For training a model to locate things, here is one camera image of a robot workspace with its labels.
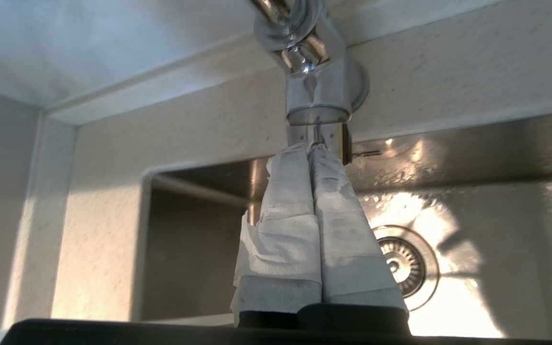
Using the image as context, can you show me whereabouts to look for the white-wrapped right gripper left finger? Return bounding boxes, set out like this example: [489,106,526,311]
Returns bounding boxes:
[230,143,324,329]

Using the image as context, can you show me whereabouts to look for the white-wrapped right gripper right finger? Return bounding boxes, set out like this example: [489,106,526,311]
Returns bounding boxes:
[300,144,410,334]

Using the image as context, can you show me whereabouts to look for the chrome gooseneck kitchen faucet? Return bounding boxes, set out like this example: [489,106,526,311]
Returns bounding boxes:
[250,0,370,166]

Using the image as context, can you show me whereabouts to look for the stainless steel sink basin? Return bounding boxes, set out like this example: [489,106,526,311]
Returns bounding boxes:
[132,110,552,338]

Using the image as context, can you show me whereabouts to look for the round metal drain strainer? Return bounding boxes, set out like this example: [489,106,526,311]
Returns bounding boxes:
[373,225,441,311]

